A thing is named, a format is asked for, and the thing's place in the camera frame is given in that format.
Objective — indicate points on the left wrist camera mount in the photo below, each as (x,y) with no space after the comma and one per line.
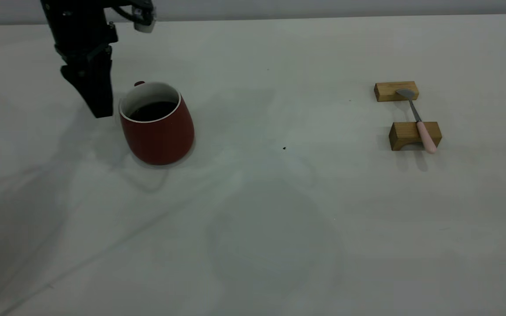
(143,19)

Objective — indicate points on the arched wooden block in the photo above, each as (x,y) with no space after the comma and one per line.
(404,131)

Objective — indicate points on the red ceramic mug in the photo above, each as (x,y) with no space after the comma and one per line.
(158,138)

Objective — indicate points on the flat wooden block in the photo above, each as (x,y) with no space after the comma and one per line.
(387,91)

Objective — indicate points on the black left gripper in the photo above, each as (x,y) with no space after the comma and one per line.
(79,30)

